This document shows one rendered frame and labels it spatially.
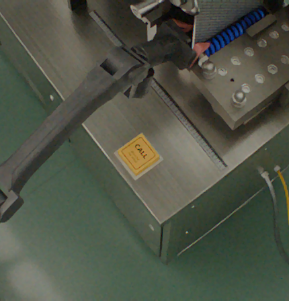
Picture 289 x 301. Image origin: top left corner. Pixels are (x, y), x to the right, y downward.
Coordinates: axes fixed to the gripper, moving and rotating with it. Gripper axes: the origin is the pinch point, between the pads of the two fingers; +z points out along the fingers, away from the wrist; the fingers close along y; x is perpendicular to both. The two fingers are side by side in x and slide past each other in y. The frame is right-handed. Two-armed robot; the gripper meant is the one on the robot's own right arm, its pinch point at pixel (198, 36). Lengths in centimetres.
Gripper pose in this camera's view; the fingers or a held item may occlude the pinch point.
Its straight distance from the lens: 167.0
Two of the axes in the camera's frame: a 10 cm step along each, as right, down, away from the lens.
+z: 7.0, -3.6, 6.2
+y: 6.1, 7.5, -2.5
